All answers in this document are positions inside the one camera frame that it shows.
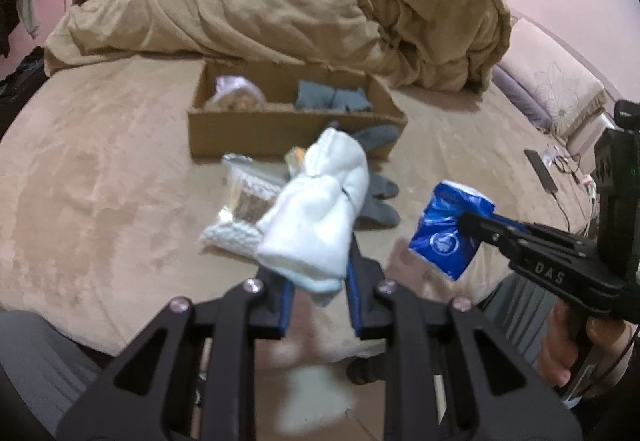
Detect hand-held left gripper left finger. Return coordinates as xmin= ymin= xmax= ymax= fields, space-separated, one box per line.
xmin=56 ymin=277 xmax=297 ymax=441

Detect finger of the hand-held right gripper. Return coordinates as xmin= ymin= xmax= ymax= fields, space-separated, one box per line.
xmin=457 ymin=212 xmax=576 ymax=268
xmin=492 ymin=215 xmax=590 ymax=249

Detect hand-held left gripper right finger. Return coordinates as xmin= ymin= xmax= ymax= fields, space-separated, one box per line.
xmin=344 ymin=236 xmax=584 ymax=441

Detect blue tissue packet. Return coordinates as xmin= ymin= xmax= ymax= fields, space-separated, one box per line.
xmin=407 ymin=180 xmax=496 ymax=281

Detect white socks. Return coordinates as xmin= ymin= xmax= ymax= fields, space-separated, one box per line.
xmin=256 ymin=127 xmax=371 ymax=308

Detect cardboard box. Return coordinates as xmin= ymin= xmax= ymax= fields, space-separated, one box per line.
xmin=187 ymin=58 xmax=409 ymax=160

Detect person's right hand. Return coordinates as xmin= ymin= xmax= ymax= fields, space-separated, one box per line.
xmin=540 ymin=299 xmax=640 ymax=389

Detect black phone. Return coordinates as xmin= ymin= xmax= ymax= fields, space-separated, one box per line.
xmin=523 ymin=149 xmax=558 ymax=196

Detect dark grey socks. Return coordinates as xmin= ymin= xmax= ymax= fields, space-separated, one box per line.
xmin=354 ymin=172 xmax=402 ymax=228

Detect clear snack packet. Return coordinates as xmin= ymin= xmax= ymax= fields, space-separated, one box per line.
xmin=199 ymin=153 xmax=292 ymax=255

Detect dark grey sock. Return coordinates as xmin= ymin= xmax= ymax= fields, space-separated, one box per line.
xmin=327 ymin=122 xmax=401 ymax=154

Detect yellow snack packet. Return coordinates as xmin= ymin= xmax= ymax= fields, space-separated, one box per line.
xmin=284 ymin=146 xmax=309 ymax=178

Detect pale embroidered pillow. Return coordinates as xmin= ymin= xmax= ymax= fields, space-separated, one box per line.
xmin=492 ymin=18 xmax=609 ymax=145

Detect grey socks pair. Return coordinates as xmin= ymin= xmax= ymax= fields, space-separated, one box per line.
xmin=295 ymin=81 xmax=374 ymax=114

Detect beige bed cover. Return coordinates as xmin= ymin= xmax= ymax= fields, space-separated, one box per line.
xmin=0 ymin=56 xmax=601 ymax=362

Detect purple white snack bag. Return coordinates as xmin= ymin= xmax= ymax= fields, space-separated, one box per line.
xmin=207 ymin=75 xmax=266 ymax=112

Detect person's grey trousers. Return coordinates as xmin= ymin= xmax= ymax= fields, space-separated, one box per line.
xmin=0 ymin=277 xmax=568 ymax=441

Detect tan blanket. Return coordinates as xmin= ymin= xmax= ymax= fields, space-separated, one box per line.
xmin=43 ymin=0 xmax=512 ymax=95

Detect black bag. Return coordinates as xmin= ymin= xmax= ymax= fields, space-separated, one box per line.
xmin=0 ymin=46 xmax=49 ymax=134

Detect black cable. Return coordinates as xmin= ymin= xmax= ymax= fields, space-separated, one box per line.
xmin=550 ymin=156 xmax=601 ymax=239

